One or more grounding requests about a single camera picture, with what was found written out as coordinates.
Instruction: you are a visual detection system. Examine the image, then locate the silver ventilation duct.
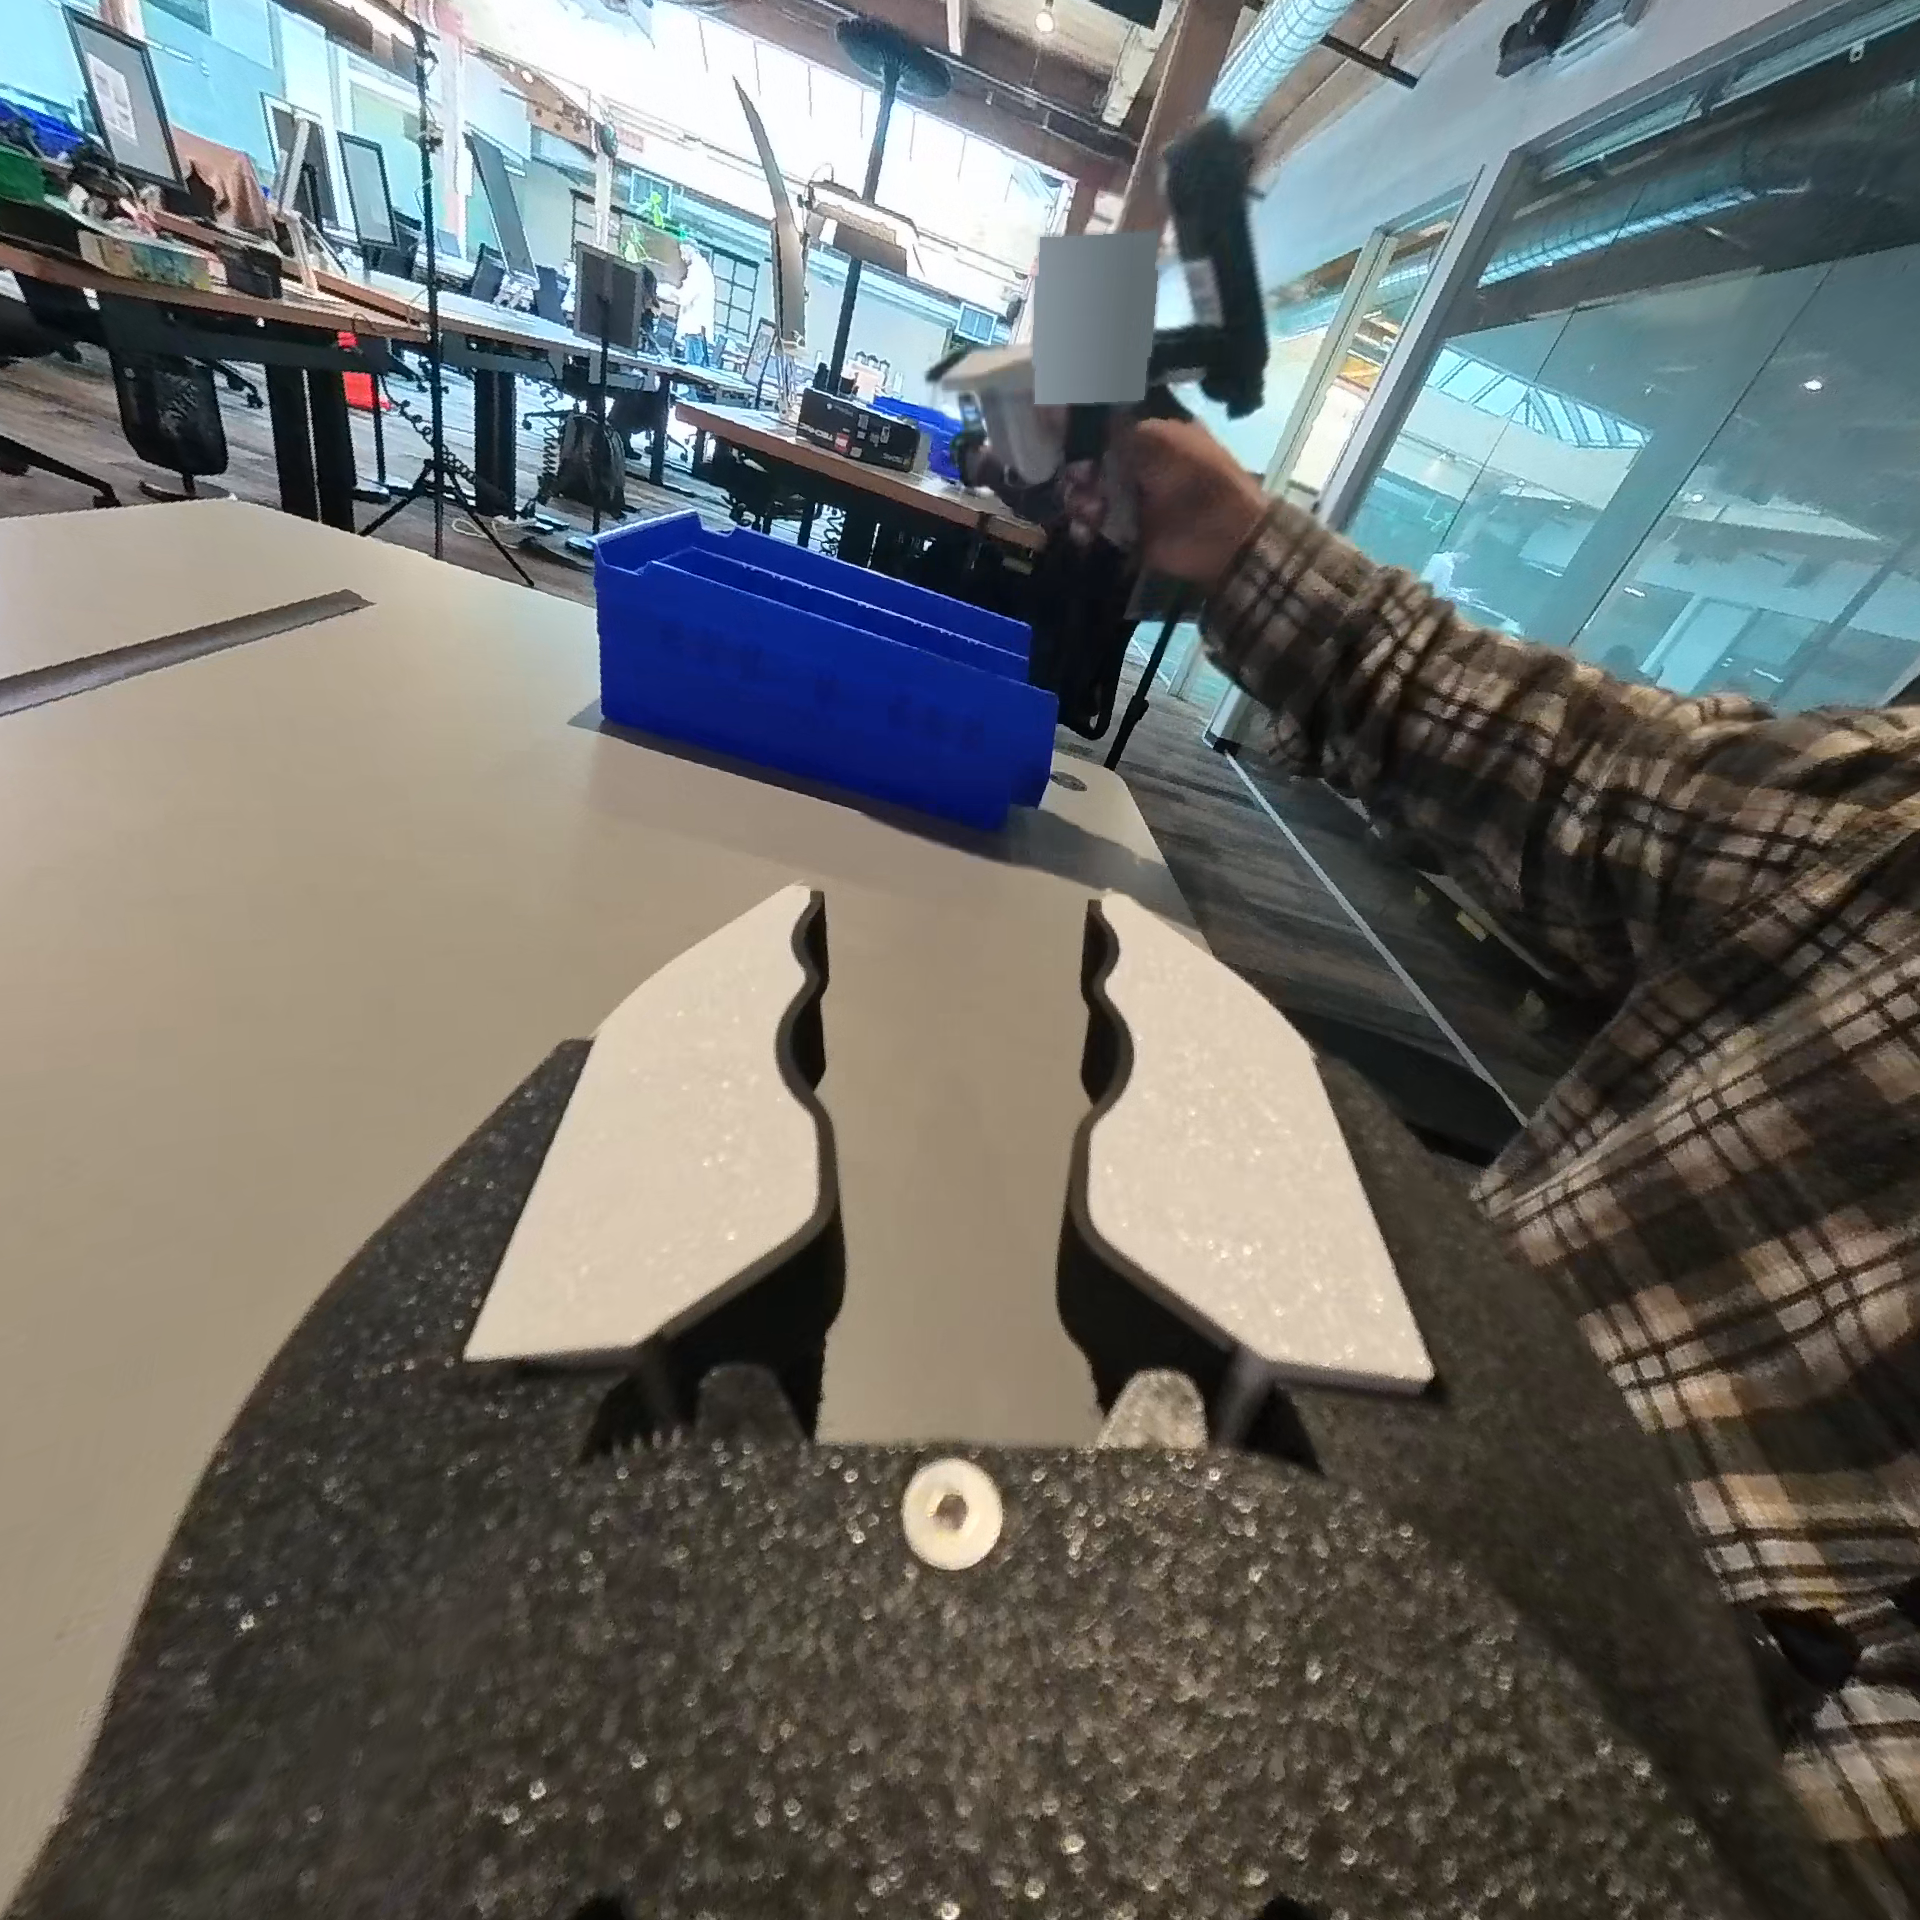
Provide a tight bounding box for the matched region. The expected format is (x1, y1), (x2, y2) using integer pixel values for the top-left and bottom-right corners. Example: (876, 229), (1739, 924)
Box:
(1261, 0), (1356, 79)

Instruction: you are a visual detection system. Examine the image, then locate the long wooden desk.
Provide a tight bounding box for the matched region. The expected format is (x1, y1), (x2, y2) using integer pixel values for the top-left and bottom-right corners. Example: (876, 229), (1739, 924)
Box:
(0, 234), (429, 535)

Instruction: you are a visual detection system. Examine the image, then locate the tilted black light panel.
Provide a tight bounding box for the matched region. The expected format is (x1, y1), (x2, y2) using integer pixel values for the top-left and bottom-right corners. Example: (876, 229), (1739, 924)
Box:
(807, 184), (923, 288)

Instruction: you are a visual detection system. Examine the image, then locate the black floor lamp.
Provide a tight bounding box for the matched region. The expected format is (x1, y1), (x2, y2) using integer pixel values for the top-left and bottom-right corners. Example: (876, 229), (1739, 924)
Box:
(838, 12), (961, 393)

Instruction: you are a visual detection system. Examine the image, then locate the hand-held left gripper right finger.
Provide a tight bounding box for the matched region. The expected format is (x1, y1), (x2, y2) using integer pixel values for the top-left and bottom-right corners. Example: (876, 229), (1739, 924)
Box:
(1059, 897), (1442, 1430)

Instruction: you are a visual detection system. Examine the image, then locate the wooden support post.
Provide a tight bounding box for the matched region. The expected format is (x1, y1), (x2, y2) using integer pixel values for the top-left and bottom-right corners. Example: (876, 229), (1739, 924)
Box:
(1099, 0), (1252, 229)

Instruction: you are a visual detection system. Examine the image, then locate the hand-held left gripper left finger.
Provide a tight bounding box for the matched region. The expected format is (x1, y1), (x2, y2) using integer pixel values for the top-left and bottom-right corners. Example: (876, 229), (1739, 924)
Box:
(459, 884), (844, 1430)

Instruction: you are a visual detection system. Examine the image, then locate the person's right hand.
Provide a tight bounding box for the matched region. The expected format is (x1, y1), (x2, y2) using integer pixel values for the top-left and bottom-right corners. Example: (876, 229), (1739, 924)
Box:
(1122, 421), (1280, 603)

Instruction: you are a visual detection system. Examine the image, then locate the tripod light stand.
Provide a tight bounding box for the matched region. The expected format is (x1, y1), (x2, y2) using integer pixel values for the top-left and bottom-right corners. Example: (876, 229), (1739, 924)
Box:
(352, 0), (537, 594)

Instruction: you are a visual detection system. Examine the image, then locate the blue plastic parts bin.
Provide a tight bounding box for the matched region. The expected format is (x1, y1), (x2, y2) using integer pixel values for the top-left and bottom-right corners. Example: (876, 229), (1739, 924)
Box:
(590, 509), (1059, 825)

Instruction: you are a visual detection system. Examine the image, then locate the black monitor on pole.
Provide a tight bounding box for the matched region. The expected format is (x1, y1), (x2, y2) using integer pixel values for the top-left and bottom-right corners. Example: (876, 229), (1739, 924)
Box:
(577, 234), (668, 530)

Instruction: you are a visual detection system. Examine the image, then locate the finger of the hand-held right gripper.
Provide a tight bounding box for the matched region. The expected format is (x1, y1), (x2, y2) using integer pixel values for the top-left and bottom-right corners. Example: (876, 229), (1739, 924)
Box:
(923, 345), (1083, 487)

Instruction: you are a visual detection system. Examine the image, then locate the black equipment box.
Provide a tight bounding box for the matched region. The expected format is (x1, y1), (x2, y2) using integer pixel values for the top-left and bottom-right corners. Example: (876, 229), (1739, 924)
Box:
(803, 393), (923, 473)

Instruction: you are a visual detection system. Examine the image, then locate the dark backpack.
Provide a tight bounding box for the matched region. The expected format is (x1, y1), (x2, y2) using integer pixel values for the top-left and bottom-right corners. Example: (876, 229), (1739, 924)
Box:
(553, 412), (634, 514)

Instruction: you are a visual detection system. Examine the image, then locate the wooden office desk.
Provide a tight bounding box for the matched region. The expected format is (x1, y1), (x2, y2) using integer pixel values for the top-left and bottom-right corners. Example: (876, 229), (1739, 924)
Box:
(676, 397), (1048, 576)

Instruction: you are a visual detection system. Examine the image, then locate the blue storage bin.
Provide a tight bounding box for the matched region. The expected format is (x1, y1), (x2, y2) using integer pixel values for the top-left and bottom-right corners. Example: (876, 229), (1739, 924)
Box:
(868, 393), (966, 473)

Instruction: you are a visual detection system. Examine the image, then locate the curved white panel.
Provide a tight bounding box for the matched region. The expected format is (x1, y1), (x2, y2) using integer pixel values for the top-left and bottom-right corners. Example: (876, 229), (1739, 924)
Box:
(734, 79), (814, 365)

